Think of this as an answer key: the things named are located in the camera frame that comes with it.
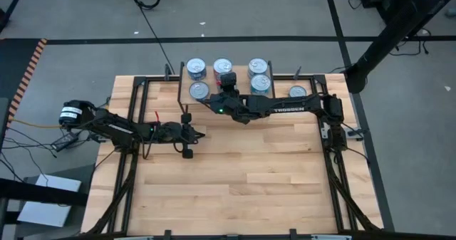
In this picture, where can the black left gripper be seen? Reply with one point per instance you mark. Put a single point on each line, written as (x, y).
(181, 133)

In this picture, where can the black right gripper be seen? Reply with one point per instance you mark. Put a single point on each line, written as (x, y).
(231, 104)

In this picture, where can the teal label seafood can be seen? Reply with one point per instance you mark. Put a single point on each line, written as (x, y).
(257, 65)
(260, 84)

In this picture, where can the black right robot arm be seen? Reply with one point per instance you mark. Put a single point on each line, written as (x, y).
(306, 106)

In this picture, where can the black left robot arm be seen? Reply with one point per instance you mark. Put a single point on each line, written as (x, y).
(114, 126)

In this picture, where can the wooden shelf with black legs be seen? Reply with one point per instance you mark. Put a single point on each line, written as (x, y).
(242, 87)

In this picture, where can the small red tag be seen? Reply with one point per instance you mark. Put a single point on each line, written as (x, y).
(156, 116)

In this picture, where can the black power adapter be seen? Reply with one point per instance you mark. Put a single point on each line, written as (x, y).
(65, 141)

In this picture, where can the black floor beam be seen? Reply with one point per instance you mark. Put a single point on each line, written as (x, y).
(35, 193)

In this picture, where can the white flat board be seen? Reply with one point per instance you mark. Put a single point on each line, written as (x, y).
(42, 213)

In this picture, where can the black tower with round display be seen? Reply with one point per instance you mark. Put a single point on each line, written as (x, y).
(388, 37)

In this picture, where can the black mat with striped edge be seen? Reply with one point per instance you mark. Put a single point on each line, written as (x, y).
(14, 65)

